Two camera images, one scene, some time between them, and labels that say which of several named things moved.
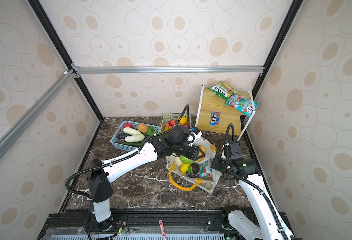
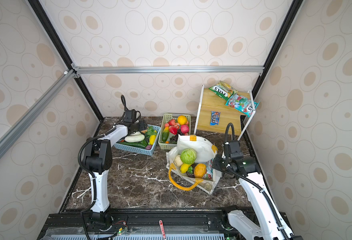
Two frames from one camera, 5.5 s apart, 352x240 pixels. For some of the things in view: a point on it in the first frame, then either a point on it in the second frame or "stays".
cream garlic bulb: [177, 161] stays
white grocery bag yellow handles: [186, 173] stays
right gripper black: [218, 158] stays
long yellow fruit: [184, 168] stays
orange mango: [200, 154] -> [200, 170]
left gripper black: [193, 152] -> [143, 126]
